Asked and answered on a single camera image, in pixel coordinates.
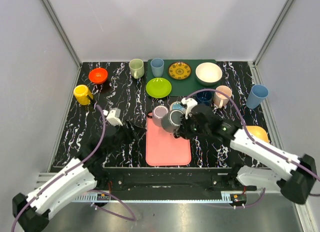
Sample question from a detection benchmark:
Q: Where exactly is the yellow orange bowl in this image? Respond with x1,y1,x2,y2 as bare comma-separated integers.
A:
246,125,269,143

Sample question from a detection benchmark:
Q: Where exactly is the yellow patterned plate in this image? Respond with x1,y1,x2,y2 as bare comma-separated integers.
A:
168,61,192,80

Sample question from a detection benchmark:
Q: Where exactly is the pink mug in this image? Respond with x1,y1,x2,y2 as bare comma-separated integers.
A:
213,85,232,109

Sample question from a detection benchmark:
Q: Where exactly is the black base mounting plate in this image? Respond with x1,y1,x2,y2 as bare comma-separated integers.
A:
94,166,258,193

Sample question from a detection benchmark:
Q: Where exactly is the light green mug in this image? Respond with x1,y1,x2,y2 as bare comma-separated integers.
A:
129,58,145,79

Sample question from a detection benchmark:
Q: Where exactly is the dark green mat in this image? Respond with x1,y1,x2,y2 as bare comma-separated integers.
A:
146,59,222,97

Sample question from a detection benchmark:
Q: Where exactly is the right aluminium frame post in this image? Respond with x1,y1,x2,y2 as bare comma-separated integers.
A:
252,0,296,66

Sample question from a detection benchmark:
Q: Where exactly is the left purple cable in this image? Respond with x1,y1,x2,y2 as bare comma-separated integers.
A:
10,104,137,232

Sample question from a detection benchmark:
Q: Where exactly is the front aluminium rail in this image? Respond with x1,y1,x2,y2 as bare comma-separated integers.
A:
73,190,247,204

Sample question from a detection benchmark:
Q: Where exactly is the left aluminium frame post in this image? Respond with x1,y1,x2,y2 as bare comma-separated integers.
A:
40,0,82,68

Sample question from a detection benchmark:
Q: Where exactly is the lime green plate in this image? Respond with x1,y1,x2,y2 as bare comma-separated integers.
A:
145,77,172,99

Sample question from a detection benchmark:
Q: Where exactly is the white bowl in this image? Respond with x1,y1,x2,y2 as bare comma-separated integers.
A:
195,62,223,87

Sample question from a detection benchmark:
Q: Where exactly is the yellow mug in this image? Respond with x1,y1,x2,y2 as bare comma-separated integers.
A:
73,84,93,106

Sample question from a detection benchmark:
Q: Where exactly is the blue cup at right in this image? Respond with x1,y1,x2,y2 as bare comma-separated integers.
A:
246,84,269,109

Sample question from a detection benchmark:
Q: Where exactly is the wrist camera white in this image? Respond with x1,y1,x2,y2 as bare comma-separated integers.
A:
181,97,198,120
103,108,123,126

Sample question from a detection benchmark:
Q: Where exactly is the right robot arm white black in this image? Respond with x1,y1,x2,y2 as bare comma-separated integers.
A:
173,104,317,205

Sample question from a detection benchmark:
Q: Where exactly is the red bowl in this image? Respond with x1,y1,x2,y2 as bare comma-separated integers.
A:
88,68,108,84

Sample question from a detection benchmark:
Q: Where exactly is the purple mug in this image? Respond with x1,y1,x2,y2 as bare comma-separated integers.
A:
152,105,169,128

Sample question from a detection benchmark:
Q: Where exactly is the light blue mug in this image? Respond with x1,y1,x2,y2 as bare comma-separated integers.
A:
169,101,186,113

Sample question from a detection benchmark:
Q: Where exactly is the pink tray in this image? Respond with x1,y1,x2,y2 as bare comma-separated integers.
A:
146,117,192,167

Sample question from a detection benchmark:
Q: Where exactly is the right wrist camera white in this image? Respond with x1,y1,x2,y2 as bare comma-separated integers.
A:
181,97,198,120

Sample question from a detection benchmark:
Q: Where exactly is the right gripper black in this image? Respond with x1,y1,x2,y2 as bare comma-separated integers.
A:
176,112,210,140

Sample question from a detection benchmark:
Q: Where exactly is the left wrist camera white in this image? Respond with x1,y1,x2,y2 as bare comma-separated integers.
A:
103,108,123,126

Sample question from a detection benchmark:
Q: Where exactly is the aluminium frame post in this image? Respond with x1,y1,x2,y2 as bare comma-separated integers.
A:
40,0,82,68
252,0,296,66

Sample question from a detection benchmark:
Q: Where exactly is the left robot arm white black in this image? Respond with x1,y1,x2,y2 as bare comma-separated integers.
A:
11,120,147,232

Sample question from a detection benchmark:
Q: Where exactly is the navy blue mug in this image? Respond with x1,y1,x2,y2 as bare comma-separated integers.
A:
195,91,213,107

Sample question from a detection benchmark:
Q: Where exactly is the blue cup on mat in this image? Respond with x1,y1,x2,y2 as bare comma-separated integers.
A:
150,58,165,78

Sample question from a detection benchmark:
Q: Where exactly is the grey mug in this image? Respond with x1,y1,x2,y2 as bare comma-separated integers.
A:
161,109,184,134

